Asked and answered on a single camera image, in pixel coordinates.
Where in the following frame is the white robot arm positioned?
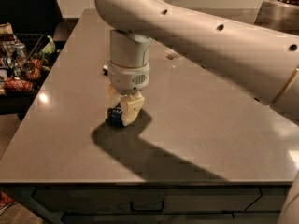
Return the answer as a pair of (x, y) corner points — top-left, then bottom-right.
(94, 0), (299, 126)

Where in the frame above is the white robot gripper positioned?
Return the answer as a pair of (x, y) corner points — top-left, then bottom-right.
(107, 62), (150, 126)

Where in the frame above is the dark blue rxbar wrapper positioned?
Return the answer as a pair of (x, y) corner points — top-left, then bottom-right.
(106, 103), (123, 128)

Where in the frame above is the black drawer handle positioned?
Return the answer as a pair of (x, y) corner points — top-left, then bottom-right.
(130, 201), (165, 214)

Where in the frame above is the black wire snack basket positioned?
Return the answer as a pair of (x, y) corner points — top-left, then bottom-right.
(0, 34), (59, 115)

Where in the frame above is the green snack bag in basket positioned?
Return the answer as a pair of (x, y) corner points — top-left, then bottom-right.
(41, 35), (56, 57)

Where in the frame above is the green kettle chips bag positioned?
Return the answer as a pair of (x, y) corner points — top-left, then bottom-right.
(103, 64), (108, 76)

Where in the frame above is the silver can in basket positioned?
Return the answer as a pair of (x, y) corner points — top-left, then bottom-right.
(14, 43), (27, 64)

